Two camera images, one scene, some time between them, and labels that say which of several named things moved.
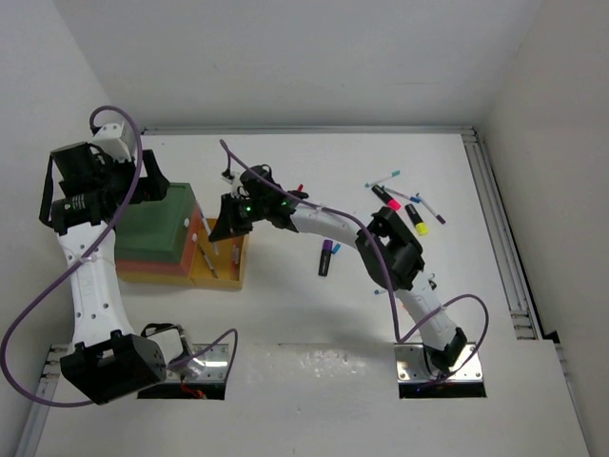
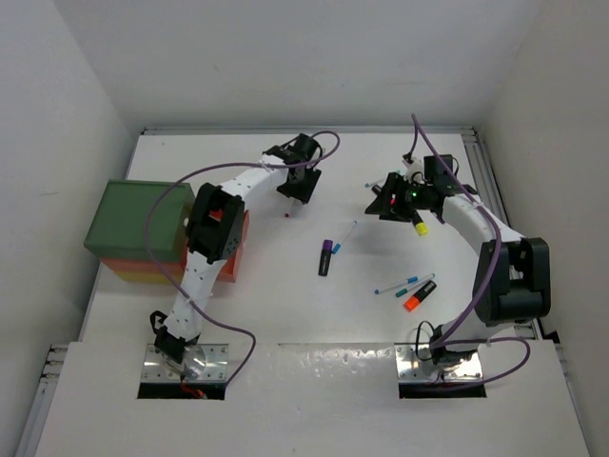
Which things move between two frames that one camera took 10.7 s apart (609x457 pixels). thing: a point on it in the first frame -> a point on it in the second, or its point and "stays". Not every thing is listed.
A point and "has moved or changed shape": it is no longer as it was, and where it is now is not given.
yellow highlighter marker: x=421 y=228 stays
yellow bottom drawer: x=219 y=264 has moved or changed shape
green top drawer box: x=155 y=230 stays
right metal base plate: x=412 y=366 stays
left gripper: x=150 y=188 -> x=303 y=192
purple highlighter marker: x=325 y=258 stays
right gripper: x=229 y=223 -> x=383 y=207
